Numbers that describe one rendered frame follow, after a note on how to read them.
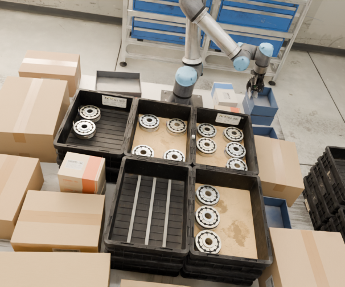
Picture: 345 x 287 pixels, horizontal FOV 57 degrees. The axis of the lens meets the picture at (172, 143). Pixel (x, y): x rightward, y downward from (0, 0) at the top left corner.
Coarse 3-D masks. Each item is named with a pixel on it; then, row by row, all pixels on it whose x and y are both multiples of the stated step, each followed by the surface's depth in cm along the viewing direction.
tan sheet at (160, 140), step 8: (160, 120) 169; (168, 120) 170; (136, 128) 163; (160, 128) 165; (136, 136) 159; (144, 136) 160; (152, 136) 160; (160, 136) 161; (168, 136) 162; (184, 136) 164; (136, 144) 155; (144, 144) 156; (152, 144) 157; (160, 144) 158; (168, 144) 158; (176, 144) 159; (184, 144) 160; (160, 152) 154; (184, 152) 156
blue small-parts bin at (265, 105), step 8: (264, 88) 202; (264, 96) 206; (272, 96) 198; (248, 104) 197; (256, 104) 198; (264, 104) 200; (272, 104) 197; (256, 112) 191; (264, 112) 191; (272, 112) 191
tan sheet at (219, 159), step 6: (216, 126) 172; (222, 132) 170; (198, 138) 164; (216, 138) 166; (222, 138) 167; (216, 144) 163; (222, 144) 164; (216, 150) 160; (222, 150) 161; (198, 156) 156; (216, 156) 158; (222, 156) 158; (198, 162) 153; (204, 162) 154; (210, 162) 154; (216, 162) 155; (222, 162) 155
